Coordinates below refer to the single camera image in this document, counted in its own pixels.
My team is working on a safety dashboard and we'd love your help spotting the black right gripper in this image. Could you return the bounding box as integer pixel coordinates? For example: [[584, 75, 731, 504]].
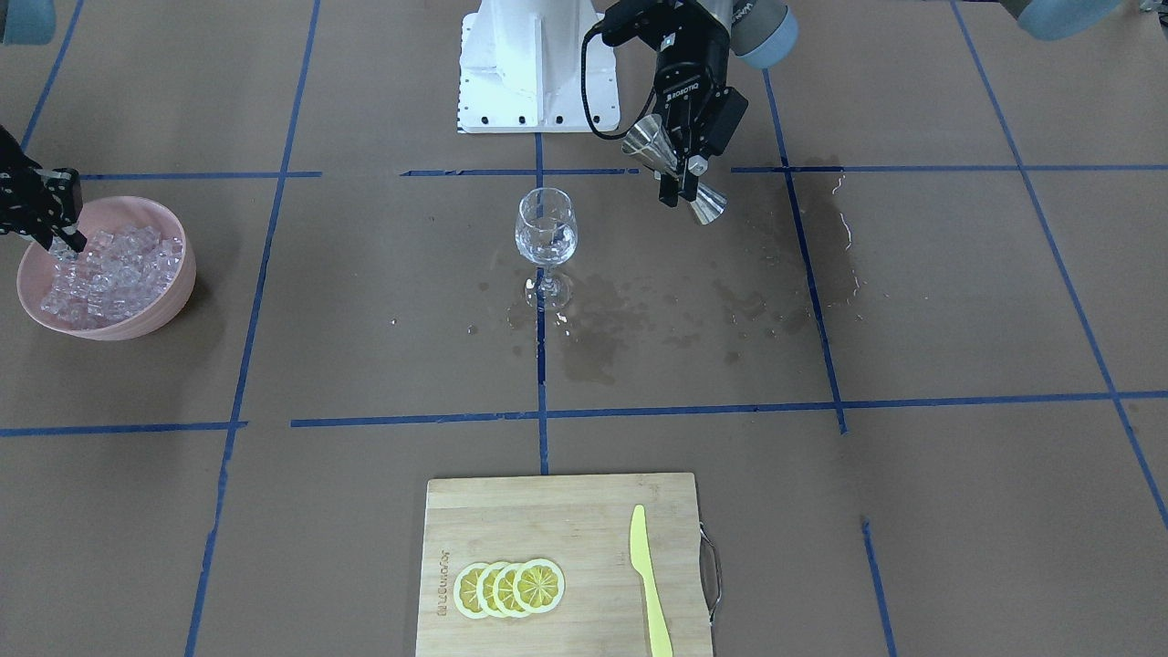
[[1, 126, 88, 255]]

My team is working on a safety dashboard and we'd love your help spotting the pile of clear ice cubes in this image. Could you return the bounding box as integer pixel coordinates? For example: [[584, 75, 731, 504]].
[[39, 224, 186, 329]]

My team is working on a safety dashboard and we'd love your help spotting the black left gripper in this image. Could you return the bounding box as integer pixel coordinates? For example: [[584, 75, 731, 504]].
[[653, 26, 748, 207]]

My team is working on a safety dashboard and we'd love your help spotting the lemon slice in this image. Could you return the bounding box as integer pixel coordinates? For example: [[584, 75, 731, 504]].
[[475, 561, 509, 617], [491, 563, 529, 618], [454, 562, 488, 620], [515, 558, 566, 614]]

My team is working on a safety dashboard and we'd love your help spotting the steel double jigger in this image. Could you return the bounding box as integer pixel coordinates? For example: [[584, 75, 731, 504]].
[[621, 115, 726, 224]]

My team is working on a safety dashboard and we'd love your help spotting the pink bowl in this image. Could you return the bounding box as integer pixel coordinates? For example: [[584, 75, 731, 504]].
[[16, 196, 196, 340]]

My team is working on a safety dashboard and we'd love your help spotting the clear wine glass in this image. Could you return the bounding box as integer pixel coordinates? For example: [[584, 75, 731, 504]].
[[515, 187, 579, 310]]

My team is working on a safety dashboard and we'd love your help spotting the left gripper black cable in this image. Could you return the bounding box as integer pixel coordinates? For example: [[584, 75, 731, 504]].
[[580, 23, 640, 140]]

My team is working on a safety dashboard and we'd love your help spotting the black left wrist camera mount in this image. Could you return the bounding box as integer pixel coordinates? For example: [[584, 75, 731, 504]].
[[592, 1, 694, 48]]

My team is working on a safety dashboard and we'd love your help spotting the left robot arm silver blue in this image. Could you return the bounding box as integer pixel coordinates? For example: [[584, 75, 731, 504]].
[[723, 1, 1120, 70]]

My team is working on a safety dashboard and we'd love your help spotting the yellow plastic knife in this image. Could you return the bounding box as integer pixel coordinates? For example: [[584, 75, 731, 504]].
[[630, 504, 674, 656]]

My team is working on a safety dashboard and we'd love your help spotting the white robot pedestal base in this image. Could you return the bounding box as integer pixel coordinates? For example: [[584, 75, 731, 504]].
[[456, 1, 621, 134]]

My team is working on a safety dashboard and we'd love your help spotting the bamboo cutting board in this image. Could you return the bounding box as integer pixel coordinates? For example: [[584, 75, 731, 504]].
[[413, 473, 714, 656]]

